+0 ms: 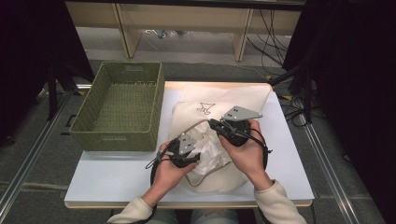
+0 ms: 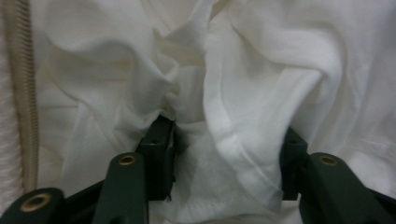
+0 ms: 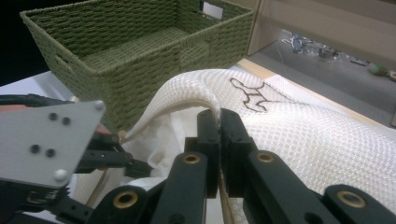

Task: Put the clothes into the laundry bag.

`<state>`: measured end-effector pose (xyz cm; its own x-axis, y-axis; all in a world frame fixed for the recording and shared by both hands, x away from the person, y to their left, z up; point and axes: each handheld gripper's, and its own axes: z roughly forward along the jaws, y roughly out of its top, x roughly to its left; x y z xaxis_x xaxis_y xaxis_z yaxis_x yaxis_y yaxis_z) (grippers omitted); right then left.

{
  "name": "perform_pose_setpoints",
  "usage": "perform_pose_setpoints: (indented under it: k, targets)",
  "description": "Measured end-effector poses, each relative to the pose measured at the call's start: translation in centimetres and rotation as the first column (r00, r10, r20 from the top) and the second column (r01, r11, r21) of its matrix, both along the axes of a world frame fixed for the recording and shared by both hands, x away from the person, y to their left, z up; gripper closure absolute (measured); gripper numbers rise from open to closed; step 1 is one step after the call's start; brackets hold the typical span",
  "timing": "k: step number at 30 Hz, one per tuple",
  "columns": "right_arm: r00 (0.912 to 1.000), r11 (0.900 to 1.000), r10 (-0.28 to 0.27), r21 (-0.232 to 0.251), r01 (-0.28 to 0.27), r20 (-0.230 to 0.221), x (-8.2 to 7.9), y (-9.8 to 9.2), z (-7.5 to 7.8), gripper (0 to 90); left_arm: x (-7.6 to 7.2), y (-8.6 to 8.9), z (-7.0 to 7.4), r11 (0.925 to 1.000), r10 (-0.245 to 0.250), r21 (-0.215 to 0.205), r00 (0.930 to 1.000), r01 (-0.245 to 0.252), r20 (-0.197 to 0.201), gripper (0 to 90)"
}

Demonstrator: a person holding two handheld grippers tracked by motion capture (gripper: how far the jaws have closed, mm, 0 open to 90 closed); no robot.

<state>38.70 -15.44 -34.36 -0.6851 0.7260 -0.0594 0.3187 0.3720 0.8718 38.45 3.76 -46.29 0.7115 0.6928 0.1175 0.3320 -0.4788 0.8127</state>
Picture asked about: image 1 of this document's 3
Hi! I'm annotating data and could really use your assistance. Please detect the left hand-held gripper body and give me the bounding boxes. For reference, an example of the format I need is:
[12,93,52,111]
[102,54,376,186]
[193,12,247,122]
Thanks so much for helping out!
[169,132,197,168]

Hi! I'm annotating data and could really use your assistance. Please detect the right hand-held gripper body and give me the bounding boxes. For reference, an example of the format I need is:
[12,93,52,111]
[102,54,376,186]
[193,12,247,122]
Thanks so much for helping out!
[220,105,263,148]

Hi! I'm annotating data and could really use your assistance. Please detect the white cloth garment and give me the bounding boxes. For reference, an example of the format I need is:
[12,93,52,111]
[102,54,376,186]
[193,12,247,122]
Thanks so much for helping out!
[186,122,233,175]

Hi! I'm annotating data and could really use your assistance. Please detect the cream mesh laundry bag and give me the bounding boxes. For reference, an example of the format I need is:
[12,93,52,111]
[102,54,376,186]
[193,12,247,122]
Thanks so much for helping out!
[167,83,273,194]

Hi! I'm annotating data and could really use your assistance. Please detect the green woven basket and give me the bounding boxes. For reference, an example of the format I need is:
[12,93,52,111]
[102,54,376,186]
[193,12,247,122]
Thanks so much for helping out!
[68,61,165,153]

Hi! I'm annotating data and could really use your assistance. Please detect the person's right hand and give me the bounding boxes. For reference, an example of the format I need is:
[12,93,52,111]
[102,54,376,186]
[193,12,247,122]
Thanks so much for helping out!
[219,119,274,191]

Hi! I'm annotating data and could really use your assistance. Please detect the person's left hand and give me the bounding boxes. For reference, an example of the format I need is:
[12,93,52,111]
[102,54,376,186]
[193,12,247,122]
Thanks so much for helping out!
[148,141,198,201]

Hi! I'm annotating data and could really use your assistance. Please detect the person's legs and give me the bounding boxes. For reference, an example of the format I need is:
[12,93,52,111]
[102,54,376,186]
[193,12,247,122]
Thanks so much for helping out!
[148,208,241,224]

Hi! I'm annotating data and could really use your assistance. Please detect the black metal stand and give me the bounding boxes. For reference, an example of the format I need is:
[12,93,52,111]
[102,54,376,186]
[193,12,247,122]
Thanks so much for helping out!
[268,46,314,125]
[46,60,96,122]

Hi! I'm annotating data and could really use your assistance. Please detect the dark curtain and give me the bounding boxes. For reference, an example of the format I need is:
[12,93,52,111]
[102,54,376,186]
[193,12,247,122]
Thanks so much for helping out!
[0,0,96,148]
[281,0,396,224]

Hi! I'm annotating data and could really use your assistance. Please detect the right hand-held gripper cable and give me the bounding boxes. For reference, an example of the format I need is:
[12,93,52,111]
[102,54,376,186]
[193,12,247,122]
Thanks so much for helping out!
[247,128,274,172]

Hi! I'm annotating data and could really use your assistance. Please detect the black floor cables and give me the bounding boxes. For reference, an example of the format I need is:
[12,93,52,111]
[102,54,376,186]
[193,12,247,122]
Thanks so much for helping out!
[278,91,321,129]

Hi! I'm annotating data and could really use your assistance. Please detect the hanging black cables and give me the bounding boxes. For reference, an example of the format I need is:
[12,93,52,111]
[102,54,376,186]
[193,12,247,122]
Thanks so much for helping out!
[246,8,290,69]

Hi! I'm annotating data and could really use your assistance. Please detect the metal floor rail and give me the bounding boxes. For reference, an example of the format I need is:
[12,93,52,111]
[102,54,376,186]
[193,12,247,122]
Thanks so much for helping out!
[0,90,78,216]
[297,113,363,224]

